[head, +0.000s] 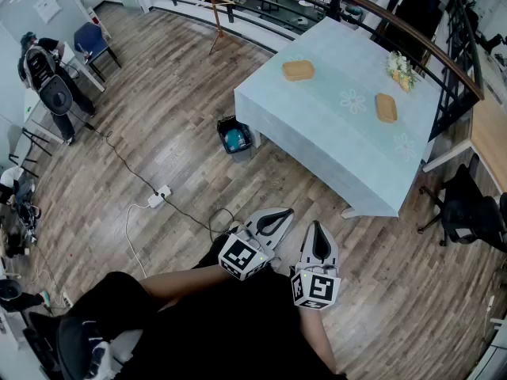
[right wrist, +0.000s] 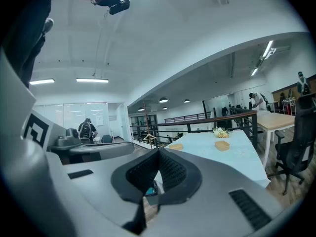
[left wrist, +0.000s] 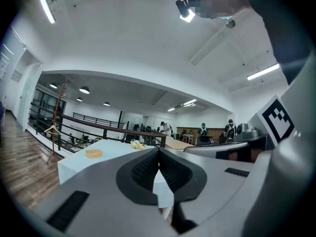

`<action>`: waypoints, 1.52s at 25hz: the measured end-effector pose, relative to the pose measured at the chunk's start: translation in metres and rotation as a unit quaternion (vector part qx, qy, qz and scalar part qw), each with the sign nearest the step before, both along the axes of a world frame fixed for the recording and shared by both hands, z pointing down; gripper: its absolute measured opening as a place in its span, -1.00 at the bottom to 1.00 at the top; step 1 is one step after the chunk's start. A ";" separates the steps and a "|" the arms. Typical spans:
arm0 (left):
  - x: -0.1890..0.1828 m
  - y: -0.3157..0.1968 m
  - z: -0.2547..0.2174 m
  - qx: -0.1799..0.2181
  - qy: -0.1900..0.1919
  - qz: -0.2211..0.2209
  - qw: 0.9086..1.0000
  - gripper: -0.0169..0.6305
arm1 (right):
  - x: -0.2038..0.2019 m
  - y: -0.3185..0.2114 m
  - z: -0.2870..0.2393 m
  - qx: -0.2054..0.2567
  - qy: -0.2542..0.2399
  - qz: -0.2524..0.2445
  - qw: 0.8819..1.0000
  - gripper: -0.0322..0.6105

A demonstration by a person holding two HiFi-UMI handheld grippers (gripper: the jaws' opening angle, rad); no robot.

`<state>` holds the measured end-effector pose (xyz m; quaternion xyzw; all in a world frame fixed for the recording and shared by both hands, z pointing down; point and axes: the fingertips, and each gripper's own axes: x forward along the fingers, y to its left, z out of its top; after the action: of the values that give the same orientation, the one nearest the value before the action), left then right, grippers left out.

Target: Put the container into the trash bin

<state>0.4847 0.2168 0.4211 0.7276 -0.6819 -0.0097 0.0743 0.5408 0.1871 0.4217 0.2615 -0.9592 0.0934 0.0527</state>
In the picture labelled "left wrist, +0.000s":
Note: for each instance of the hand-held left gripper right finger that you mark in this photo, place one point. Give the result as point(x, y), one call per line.
point(182, 179)

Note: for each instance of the ceiling tube light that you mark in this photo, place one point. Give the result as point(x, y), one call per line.
point(45, 4)
point(263, 71)
point(171, 109)
point(190, 102)
point(190, 18)

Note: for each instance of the person's black shirt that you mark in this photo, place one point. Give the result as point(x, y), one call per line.
point(284, 21)

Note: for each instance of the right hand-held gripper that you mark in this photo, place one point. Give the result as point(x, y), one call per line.
point(276, 122)

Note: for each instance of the round grey ceiling fixture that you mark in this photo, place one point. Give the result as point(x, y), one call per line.
point(230, 23)

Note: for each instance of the wall air vent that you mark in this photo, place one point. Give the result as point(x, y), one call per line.
point(16, 75)

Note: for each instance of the black head-worn camera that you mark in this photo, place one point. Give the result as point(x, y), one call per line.
point(183, 6)

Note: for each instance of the light wooden desk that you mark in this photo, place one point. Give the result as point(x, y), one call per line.
point(180, 144)

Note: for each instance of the black framed glass partition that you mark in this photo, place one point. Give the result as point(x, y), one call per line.
point(47, 100)

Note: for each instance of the wooden clothes hanger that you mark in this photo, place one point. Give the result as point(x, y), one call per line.
point(53, 126)

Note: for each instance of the white yellow flower bouquet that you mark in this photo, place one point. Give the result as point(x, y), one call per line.
point(137, 145)

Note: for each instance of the brown wooden back counter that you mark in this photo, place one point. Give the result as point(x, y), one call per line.
point(214, 132)

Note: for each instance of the black railing wooden handrail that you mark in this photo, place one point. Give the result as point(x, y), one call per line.
point(81, 121)

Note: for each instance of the tan bowl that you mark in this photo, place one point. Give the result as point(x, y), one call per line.
point(93, 154)

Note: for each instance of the frosted glass door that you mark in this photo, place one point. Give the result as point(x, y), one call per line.
point(27, 95)

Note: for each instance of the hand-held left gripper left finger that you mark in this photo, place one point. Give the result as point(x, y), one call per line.
point(138, 179)

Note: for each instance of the wooden coat rack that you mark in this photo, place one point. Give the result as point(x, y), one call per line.
point(59, 102)

